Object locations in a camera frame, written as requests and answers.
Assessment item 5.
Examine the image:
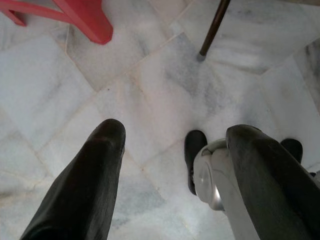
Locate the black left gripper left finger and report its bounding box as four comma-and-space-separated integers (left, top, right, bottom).
19, 118, 127, 240

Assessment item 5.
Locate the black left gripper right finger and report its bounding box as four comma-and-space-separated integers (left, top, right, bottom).
225, 124, 320, 240

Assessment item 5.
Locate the black robot right foot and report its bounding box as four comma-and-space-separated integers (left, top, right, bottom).
280, 138, 304, 163

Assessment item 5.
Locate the black robot foot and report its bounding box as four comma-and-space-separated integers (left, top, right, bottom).
280, 138, 304, 163
184, 129, 208, 196

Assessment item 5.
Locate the black robot left foot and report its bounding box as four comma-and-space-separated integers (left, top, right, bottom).
184, 129, 208, 196

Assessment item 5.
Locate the red plastic stool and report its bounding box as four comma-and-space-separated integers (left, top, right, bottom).
0, 0, 114, 45

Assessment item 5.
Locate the dark metal board leg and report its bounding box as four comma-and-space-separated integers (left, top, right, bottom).
198, 0, 232, 57

